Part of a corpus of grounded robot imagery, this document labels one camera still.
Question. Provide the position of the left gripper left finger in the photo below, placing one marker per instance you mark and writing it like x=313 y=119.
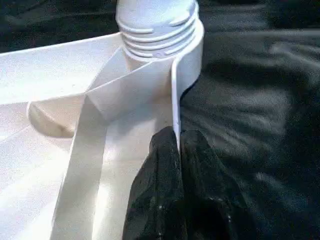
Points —
x=157 y=200

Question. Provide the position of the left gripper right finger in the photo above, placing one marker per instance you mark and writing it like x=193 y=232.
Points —
x=210 y=205

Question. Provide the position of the white plastic table top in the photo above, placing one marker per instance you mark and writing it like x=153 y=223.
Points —
x=110 y=125

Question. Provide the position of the white plastic table leg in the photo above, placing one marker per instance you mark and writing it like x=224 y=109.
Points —
x=157 y=22

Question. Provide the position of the black mat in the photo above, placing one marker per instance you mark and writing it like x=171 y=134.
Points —
x=260 y=125

